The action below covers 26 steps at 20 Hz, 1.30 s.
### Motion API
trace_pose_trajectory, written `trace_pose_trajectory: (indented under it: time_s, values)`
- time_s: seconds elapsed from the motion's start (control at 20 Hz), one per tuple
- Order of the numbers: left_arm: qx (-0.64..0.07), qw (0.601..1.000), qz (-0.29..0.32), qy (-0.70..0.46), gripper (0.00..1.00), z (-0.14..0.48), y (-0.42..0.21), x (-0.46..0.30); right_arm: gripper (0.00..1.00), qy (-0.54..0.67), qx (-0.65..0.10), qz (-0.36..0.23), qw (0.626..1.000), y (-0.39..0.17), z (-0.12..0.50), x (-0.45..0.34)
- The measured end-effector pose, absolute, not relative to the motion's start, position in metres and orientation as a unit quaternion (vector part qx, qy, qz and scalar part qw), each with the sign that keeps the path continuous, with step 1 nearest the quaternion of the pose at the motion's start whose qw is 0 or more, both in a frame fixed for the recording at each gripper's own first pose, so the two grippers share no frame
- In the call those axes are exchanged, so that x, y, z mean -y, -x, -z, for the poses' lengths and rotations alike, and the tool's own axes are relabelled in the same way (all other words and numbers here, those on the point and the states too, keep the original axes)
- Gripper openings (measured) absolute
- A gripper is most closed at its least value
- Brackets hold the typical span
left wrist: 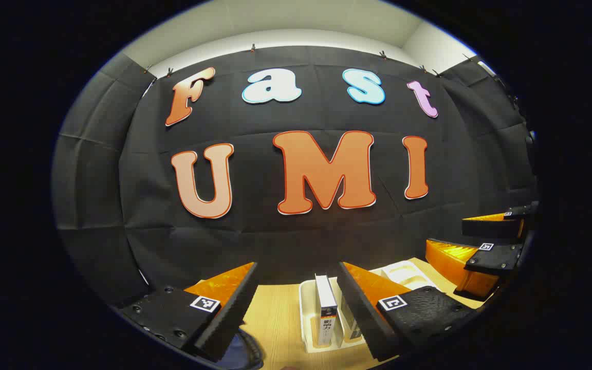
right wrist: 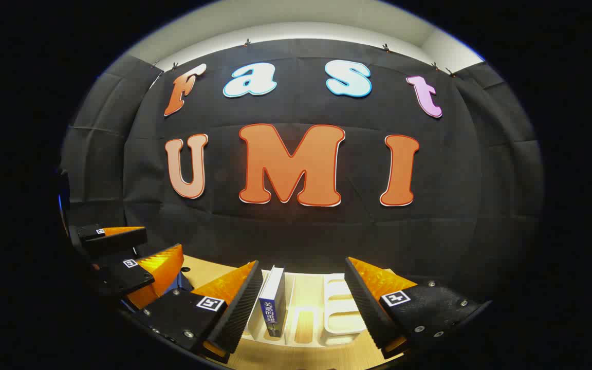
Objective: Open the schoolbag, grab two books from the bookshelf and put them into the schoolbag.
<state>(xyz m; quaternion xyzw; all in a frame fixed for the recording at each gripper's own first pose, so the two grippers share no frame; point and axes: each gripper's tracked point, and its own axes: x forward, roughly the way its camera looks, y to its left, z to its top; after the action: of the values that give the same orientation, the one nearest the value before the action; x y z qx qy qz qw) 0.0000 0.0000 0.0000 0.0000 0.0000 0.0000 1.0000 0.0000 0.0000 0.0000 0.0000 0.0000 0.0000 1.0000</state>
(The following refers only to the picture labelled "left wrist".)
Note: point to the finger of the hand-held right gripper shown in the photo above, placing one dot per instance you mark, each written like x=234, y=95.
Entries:
x=491, y=228
x=496, y=259

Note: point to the blue-spined book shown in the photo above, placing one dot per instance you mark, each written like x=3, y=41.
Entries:
x=350, y=324

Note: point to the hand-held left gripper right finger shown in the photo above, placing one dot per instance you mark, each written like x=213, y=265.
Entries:
x=363, y=313

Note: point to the white bookshelf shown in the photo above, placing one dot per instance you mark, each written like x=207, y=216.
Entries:
x=306, y=308

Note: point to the blue schoolbag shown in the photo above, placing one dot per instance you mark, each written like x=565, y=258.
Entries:
x=242, y=354

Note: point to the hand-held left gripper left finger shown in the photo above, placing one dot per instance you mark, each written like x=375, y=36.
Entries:
x=234, y=313

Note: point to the dark-spined book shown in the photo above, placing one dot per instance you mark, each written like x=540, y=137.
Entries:
x=326, y=303

